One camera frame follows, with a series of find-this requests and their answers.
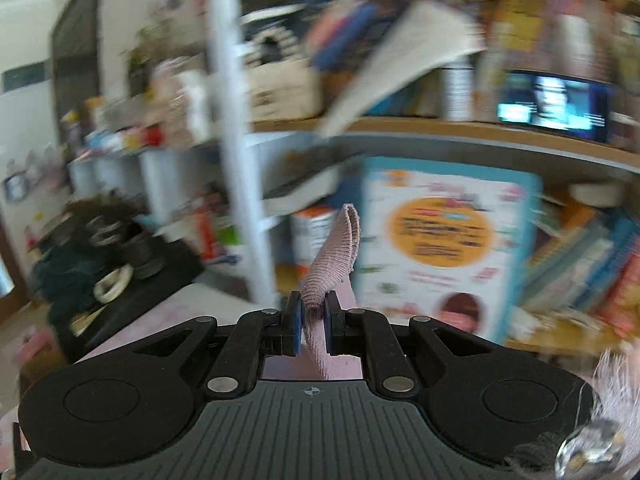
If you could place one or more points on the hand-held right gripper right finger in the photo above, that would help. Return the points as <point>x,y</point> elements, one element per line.
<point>335,330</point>

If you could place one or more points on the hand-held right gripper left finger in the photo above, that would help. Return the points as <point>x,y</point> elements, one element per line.
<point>297,327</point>

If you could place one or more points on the pink and purple knit sweater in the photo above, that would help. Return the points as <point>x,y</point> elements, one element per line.
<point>330,260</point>

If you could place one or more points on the white and orange toothbrush box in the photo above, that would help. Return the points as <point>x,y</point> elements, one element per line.
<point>312,230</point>

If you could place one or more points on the pink checked table mat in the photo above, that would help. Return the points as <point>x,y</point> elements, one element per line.
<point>200,305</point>

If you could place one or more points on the teal-bordered children's picture book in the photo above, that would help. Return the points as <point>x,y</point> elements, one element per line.
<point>440,230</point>

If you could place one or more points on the black box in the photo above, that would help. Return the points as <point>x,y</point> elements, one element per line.
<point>150,290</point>

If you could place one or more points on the white and wood bookshelf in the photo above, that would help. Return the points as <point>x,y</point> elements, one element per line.
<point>235,160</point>

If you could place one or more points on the black shoes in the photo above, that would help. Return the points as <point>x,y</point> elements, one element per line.
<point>110,230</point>

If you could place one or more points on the cream quilted handbag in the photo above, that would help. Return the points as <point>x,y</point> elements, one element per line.
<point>280,85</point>

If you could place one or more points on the row of leaning thin books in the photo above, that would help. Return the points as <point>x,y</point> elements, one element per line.
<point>575,270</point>

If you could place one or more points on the row of upper shelf books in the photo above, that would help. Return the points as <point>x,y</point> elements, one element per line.
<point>400,60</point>

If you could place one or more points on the black smartphone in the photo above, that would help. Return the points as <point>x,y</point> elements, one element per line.
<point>550,105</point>

